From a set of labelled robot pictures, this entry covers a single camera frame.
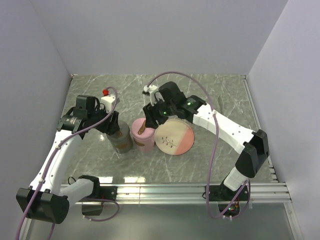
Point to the tall grey container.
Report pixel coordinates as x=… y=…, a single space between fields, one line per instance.
x=121 y=145

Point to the metal food tongs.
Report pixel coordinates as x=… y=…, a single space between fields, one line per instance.
x=220 y=104

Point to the grey lid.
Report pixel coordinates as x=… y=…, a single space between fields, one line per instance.
x=123 y=135

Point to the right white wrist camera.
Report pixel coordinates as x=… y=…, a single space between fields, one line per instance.
x=150 y=90

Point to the pink and white plate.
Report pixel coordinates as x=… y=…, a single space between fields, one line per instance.
x=174 y=137

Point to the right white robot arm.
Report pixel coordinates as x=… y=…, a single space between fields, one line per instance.
x=252 y=146

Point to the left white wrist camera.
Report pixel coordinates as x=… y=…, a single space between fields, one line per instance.
x=109 y=101

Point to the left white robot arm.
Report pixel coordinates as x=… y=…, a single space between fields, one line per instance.
x=44 y=199

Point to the pink lid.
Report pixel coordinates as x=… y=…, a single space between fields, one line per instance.
x=140 y=131

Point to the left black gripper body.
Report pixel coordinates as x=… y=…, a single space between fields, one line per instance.
x=100 y=114

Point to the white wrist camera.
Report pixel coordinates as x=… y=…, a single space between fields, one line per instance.
x=109 y=101
x=150 y=90

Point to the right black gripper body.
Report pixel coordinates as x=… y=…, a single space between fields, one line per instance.
x=164 y=110

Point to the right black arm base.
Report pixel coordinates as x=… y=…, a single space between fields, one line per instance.
x=231 y=203

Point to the tall pink container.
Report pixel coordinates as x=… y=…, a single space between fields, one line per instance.
x=144 y=143

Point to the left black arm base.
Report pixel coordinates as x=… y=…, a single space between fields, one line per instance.
x=104 y=192

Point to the aluminium frame rail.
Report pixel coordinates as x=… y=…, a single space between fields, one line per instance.
x=191 y=193

